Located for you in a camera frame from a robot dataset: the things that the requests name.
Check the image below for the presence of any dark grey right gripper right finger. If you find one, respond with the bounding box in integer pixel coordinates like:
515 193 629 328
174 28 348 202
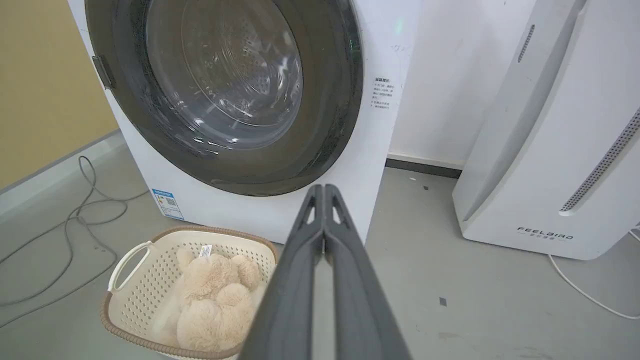
322 183 412 360

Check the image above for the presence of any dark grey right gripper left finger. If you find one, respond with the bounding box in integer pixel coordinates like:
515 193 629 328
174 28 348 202
238 184 326 360

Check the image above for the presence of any white front-load washing machine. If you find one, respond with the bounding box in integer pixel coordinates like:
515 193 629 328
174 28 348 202
67 0 425 246

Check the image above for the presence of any round dark washing machine door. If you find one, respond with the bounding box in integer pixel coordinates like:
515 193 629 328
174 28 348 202
84 0 364 197

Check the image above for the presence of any beige plush teddy bear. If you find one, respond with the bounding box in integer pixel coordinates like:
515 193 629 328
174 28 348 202
152 245 267 353

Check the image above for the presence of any cream perforated laundry basket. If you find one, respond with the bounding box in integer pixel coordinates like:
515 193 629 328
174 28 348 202
100 225 279 360

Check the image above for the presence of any white Feelbird air purifier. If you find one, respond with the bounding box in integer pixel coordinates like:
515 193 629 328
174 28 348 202
452 0 640 261

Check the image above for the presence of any white power cord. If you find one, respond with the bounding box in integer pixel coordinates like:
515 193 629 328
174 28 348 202
547 229 640 321

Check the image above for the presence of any grey floor cable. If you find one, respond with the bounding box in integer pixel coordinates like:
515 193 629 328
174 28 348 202
0 155 150 329

